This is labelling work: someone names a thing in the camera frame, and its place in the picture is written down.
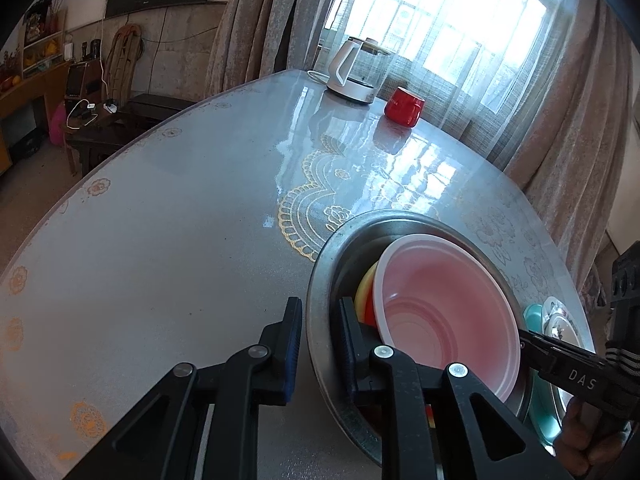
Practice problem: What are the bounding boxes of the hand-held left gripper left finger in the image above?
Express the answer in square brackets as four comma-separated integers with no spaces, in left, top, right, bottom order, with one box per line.
[65,296,304,480]

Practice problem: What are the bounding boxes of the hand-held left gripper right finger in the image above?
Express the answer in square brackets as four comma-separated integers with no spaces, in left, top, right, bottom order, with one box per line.
[339,296,573,480]

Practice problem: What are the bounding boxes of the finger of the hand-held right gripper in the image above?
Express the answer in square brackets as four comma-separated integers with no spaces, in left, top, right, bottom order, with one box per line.
[519,327,608,367]

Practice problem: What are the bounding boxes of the small white floral plate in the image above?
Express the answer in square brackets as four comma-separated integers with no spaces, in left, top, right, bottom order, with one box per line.
[547,310,581,343]

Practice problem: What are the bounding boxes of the large white plate red characters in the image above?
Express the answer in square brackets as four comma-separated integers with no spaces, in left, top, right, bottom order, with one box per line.
[542,296,585,423]

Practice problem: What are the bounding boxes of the teal plate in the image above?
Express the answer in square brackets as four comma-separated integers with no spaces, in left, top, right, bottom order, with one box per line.
[522,304,568,447]

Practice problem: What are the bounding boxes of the yellow plastic bowl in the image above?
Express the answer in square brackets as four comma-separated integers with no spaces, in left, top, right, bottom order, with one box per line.
[354,262,381,318]

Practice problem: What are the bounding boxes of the stainless steel bowl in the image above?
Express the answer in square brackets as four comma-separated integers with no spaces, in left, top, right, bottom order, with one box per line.
[306,210,536,467]

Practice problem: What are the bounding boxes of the red plastic bowl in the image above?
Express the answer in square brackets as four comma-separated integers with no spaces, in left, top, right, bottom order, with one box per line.
[360,234,524,406]

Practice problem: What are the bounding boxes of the person's right hand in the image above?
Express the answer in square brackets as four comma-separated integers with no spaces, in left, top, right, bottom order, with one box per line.
[552,394,633,461]

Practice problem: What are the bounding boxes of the beige curtain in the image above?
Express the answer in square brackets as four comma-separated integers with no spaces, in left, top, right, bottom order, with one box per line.
[500,0,640,291]
[202,0,361,101]

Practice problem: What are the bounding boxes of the red mug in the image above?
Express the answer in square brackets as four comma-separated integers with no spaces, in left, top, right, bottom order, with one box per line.
[384,86,426,128]

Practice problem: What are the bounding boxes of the white sheer curtain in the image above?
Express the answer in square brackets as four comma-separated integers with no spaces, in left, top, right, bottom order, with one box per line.
[310,0,586,171]

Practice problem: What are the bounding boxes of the white glass electric kettle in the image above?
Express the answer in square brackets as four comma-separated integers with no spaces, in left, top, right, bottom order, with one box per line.
[306,36,392,106]

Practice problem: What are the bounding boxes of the dark wooden bench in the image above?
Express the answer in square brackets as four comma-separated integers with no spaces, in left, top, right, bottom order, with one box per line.
[65,94,198,177]

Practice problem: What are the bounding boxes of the pink bag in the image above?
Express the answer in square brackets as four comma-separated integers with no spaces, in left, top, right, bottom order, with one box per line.
[47,102,71,147]

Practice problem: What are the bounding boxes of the wooden chair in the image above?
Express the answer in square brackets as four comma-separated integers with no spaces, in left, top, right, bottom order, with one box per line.
[107,24,143,103]

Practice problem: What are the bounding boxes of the black speaker box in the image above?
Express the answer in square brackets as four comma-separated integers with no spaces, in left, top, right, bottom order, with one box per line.
[66,62,101,97]

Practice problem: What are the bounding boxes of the window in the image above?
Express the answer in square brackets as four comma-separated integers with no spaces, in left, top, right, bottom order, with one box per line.
[325,0,561,111]

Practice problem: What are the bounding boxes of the wooden cabinet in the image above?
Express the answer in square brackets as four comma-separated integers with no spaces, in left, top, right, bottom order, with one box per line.
[0,60,71,176]

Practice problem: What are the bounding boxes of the cluttered shelf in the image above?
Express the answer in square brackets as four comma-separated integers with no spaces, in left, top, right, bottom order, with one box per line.
[20,0,68,78]

